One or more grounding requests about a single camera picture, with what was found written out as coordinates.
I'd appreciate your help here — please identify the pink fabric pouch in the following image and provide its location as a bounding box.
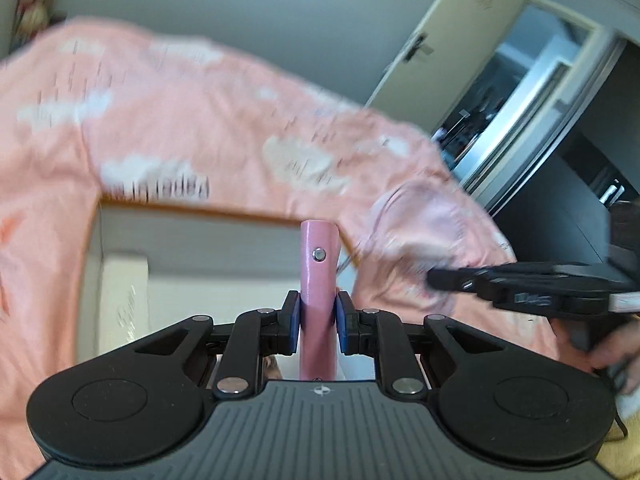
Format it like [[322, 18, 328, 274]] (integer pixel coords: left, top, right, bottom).
[[352, 181, 515, 322]]

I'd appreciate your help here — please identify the pink wallet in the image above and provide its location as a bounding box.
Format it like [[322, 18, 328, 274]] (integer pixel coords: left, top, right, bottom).
[[299, 220, 341, 382]]

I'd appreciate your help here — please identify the person's right hand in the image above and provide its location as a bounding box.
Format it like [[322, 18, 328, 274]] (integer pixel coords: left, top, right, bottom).
[[547, 299, 639, 394]]

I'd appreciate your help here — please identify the orange cardboard box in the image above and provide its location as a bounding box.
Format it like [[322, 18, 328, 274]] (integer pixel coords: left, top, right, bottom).
[[76, 203, 356, 362]]

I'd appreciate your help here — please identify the small white box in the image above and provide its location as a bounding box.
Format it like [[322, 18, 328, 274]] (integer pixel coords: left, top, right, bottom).
[[98, 254, 151, 354]]

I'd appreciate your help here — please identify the white room door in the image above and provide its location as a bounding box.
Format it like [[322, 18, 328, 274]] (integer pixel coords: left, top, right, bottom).
[[368, 0, 525, 132]]

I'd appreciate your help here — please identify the pink printed bed quilt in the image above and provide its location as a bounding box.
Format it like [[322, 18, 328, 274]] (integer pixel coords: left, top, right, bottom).
[[0, 15, 572, 480]]

